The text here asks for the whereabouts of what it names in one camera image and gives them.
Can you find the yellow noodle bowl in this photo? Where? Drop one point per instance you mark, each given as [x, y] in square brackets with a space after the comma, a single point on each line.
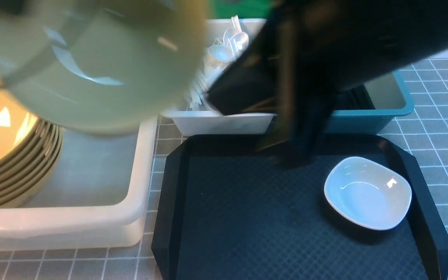
[101, 66]

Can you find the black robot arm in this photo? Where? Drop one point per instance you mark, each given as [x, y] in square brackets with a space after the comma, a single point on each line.
[310, 51]

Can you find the stack of yellow noodle bowls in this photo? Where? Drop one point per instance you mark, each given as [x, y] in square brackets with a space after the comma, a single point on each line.
[30, 149]

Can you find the white plastic spoon bin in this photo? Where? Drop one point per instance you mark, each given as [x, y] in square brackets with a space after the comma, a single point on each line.
[207, 122]

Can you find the black serving tray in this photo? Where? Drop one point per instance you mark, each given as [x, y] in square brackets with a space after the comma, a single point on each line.
[228, 212]

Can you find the pile of white spoons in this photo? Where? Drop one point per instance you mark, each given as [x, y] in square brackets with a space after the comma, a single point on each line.
[222, 53]

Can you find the green cloth backdrop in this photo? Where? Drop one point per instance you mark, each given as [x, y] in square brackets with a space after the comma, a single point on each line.
[240, 8]

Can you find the large white plastic tub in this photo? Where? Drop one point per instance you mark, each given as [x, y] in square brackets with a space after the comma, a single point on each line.
[95, 197]

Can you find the teal plastic chopstick bin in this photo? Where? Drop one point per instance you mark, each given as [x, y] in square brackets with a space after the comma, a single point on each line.
[391, 99]

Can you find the white sauce dish on tray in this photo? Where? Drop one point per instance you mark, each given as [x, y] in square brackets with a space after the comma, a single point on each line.
[368, 194]

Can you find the grey checked tablecloth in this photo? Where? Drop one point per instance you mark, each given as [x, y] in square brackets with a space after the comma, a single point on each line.
[424, 133]

